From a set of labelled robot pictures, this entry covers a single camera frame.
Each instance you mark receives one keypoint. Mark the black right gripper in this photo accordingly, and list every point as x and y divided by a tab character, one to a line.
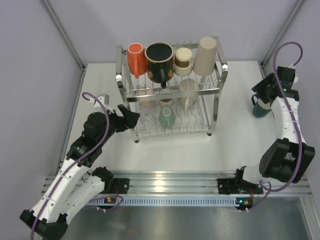
258	88

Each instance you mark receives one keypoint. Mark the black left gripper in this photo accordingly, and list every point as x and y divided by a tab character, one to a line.
128	121

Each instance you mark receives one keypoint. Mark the clear glass cup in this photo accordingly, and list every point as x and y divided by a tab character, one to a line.
148	119

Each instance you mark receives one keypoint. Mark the dark teal mug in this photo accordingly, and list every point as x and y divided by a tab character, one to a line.
260	109

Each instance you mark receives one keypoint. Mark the teal cup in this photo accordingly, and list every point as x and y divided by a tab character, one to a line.
167	117

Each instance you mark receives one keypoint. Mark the steel two-tier dish rack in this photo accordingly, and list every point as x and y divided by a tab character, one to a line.
141	93

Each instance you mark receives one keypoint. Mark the cream mug green inside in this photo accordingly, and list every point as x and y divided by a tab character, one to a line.
188	86

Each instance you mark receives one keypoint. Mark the beige paper cup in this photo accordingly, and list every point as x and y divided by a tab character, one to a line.
205	58

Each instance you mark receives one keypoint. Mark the black mug with orange print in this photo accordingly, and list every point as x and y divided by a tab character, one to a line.
160	63

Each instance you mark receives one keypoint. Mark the steel cup cream brown sleeve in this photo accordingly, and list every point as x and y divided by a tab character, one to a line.
183	61

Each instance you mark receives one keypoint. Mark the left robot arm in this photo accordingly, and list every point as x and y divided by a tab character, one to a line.
51	216

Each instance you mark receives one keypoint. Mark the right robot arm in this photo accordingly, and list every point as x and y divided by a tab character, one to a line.
289	156

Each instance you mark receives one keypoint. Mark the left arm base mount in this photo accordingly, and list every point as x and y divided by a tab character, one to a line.
119	186

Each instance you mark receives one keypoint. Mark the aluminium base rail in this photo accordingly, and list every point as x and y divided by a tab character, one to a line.
192	183

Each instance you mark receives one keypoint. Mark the perforated cable duct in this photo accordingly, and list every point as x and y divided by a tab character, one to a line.
180	201

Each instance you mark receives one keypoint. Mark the aluminium frame post right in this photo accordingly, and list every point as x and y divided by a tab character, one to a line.
289	20

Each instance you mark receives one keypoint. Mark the aluminium frame post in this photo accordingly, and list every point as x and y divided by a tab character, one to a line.
46	4
289	20

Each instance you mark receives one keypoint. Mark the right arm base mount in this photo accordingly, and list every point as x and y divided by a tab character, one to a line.
240	188

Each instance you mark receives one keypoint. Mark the aluminium frame post left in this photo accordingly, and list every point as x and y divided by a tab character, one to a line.
46	4

